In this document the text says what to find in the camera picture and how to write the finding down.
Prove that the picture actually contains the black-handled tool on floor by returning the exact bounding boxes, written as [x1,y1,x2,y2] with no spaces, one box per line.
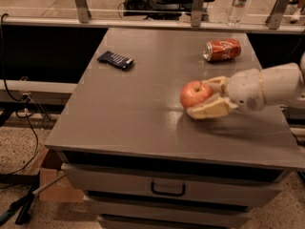
[0,174,65,227]

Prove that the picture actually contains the blue rxbar blueberry bar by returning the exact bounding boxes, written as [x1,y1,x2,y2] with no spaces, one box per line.
[97,51,133,71]

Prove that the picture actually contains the black drawer handle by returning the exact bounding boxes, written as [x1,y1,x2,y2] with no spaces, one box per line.
[151,181,186,198]

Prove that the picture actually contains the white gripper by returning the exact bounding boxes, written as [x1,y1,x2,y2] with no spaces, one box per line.
[187,69,265,119]

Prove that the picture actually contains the black office chair base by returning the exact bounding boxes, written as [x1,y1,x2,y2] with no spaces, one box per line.
[122,0,217,21]

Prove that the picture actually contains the red coca-cola can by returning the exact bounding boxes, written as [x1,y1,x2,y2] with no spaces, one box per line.
[203,38,241,62]

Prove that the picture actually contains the cardboard box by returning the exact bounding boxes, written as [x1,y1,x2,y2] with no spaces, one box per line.
[39,151,84,203]

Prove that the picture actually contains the metal railing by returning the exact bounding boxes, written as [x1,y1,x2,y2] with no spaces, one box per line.
[0,0,304,34]

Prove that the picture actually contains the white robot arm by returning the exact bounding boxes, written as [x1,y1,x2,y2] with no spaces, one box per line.
[186,57,305,119]

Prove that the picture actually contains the clear plastic water bottle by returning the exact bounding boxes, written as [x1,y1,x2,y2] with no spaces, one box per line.
[227,0,247,25]

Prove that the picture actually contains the black cable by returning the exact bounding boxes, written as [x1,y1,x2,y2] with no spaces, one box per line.
[0,12,40,177]

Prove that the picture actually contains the red apple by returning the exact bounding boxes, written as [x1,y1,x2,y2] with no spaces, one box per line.
[180,81,212,110]

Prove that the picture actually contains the grey drawer cabinet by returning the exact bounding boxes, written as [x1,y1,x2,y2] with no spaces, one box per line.
[47,29,304,229]

